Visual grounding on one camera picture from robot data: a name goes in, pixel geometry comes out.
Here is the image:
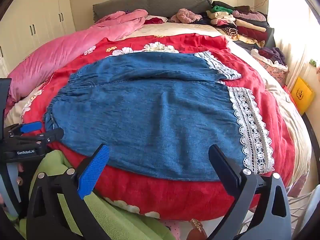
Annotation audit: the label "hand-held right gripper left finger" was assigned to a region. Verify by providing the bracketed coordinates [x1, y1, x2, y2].
[26, 144, 112, 240]

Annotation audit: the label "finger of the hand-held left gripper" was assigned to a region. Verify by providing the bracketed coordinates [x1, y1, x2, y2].
[34, 127, 64, 146]
[5, 121, 43, 137]

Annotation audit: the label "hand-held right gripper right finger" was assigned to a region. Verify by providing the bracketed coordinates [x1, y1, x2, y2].
[207, 144, 292, 240]

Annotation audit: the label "blue denim pants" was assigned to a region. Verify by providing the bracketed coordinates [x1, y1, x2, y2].
[43, 51, 275, 182]

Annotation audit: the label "red floral blanket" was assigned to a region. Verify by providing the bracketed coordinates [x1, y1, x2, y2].
[21, 34, 297, 222]

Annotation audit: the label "pink dotted cloth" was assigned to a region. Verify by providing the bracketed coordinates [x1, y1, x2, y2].
[160, 220, 190, 240]

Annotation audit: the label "pink quilt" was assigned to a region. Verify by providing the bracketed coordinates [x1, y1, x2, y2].
[5, 9, 148, 117]

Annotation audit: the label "beige bedsheet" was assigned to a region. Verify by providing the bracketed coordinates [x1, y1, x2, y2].
[5, 21, 313, 198]

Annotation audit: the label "floral fabric box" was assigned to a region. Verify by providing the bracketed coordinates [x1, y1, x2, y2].
[251, 49, 289, 88]

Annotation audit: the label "yellow bag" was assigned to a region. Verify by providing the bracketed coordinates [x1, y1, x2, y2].
[291, 77, 315, 115]

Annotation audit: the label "white wardrobe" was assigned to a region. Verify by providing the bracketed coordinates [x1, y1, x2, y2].
[0, 0, 76, 78]

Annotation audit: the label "purple clothes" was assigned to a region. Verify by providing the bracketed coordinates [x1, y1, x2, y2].
[259, 47, 287, 65]

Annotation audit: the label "white curtain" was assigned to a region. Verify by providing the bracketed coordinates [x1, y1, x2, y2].
[267, 0, 320, 90]

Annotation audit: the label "pile of folded clothes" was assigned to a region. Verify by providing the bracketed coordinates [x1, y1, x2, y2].
[206, 1, 275, 50]

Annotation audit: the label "dark red garment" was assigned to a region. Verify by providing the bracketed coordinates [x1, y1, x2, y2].
[144, 17, 168, 25]

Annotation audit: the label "pink fuzzy garment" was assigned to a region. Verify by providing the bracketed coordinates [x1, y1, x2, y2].
[170, 8, 203, 23]

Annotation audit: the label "grey padded headboard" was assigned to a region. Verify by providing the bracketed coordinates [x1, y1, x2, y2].
[92, 0, 213, 23]

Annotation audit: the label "white wire rack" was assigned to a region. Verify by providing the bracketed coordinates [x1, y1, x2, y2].
[240, 185, 320, 240]

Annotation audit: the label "dark bed frame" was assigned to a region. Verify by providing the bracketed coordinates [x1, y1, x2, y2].
[301, 112, 320, 165]

